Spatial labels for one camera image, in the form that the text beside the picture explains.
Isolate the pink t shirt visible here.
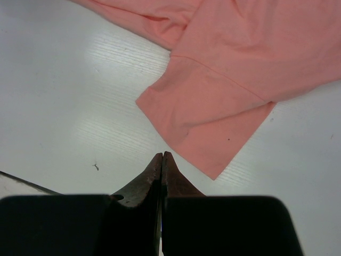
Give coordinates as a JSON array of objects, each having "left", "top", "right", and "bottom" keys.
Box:
[{"left": 79, "top": 1, "right": 340, "bottom": 179}]

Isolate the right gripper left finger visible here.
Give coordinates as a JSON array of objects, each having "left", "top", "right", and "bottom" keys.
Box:
[{"left": 111, "top": 153, "right": 163, "bottom": 255}]

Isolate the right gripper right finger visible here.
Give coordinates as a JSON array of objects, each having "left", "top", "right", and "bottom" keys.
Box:
[{"left": 161, "top": 151, "right": 205, "bottom": 255}]

